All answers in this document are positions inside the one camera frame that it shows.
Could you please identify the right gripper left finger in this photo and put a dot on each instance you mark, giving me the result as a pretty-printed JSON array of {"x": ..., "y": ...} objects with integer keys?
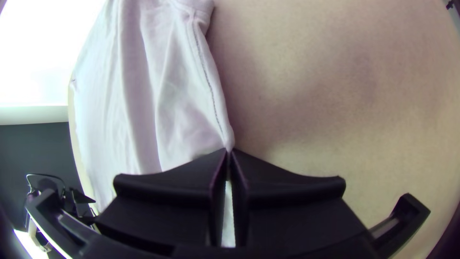
[{"x": 161, "y": 201}]

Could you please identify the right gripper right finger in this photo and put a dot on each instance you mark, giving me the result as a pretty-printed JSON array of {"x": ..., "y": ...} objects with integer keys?
[{"x": 287, "y": 201}]

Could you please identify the grey t-shirt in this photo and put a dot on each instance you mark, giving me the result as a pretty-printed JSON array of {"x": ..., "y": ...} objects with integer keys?
[{"x": 143, "y": 90}]

